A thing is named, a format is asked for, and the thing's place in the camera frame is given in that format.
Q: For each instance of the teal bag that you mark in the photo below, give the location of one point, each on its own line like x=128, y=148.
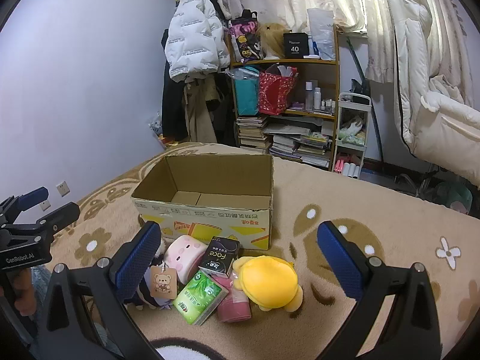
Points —
x=245, y=95

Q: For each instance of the wooden bookshelf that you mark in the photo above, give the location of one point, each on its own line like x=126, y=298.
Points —
x=318, y=71

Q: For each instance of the green tissue pack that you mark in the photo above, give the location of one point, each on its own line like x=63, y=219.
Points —
x=198, y=296

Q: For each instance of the white quilt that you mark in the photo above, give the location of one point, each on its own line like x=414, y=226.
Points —
x=442, y=120

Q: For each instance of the clear plastic bag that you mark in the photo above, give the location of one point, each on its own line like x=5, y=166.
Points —
x=321, y=32

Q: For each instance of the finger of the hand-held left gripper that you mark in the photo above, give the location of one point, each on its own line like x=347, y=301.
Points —
x=34, y=195
x=62, y=213

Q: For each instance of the green plush toy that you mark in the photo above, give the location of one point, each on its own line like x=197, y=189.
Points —
x=452, y=195

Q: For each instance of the printed cardboard box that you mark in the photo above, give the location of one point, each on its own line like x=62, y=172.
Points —
x=225, y=225

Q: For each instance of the white cosmetic bottle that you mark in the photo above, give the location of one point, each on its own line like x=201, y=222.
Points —
x=309, y=95
x=317, y=99

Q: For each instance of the black tissue pack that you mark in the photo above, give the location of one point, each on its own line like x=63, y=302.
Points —
x=219, y=257

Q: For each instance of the black box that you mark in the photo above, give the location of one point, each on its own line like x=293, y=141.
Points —
x=295, y=45

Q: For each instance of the beige coat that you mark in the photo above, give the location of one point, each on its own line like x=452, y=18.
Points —
x=198, y=120

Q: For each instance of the white wall socket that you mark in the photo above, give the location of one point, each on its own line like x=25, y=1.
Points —
x=45, y=205
x=63, y=188

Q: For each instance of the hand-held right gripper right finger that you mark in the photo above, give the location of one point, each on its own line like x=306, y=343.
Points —
x=337, y=262

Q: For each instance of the red gift bag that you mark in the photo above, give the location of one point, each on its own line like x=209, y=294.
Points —
x=273, y=92

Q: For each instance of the white puffer jacket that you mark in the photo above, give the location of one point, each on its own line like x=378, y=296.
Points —
x=191, y=37

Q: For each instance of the dark mop pole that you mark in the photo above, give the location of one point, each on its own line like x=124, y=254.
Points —
x=358, y=65

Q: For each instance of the pile of magazines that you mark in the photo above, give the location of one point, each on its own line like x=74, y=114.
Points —
x=300, y=142

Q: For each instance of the dark plush doll with tag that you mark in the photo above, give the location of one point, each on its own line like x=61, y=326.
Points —
x=163, y=283

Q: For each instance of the blonde wig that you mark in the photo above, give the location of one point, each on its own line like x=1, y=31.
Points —
x=273, y=39

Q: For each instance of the person's left hand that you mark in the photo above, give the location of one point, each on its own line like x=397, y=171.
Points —
x=24, y=296

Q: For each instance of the white trolley cart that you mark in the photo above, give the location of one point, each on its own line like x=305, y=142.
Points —
x=365, y=135

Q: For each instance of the pale green bag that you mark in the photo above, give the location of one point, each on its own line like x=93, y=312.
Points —
x=350, y=131

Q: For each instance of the yellow plush toy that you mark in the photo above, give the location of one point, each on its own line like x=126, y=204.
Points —
x=270, y=281

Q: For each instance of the pink swiss roll plush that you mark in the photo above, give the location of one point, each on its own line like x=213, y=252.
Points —
x=183, y=257

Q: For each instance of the colourful printed bag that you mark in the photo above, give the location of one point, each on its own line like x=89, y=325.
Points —
x=243, y=37

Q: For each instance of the stack of books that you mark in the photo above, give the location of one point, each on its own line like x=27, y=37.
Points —
x=253, y=133

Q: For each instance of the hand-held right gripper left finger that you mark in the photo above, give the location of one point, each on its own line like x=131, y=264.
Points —
x=138, y=260

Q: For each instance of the pink tissue packet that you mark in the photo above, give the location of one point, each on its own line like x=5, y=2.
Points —
x=234, y=307

